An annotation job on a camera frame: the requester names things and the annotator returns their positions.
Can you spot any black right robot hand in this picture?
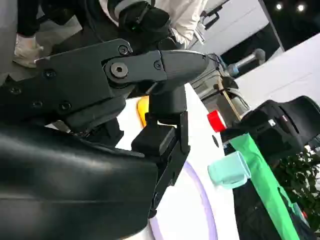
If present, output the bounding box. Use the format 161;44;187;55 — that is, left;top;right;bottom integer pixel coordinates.
0;38;210;240

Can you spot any person's hand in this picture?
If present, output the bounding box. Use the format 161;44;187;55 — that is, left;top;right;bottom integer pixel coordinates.
12;34;44;69

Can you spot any lilac plate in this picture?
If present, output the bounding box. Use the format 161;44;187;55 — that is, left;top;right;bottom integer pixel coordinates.
147;159;218;240

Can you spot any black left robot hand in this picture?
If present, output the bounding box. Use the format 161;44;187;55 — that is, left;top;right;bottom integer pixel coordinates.
117;0;173;42

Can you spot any pale green mug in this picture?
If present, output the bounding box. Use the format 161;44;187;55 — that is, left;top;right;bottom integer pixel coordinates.
207;150;252;189

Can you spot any green cloth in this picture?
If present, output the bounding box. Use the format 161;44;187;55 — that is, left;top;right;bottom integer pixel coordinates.
228;133;301;240

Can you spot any green potted plant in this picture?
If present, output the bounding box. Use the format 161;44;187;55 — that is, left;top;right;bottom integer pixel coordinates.
272;147;320;223

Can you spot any wooden stick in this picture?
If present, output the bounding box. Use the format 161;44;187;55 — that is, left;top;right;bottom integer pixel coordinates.
216;79;242;120

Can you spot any orange and white bread roll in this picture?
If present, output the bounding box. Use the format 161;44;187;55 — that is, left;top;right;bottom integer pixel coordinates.
136;96;151;128

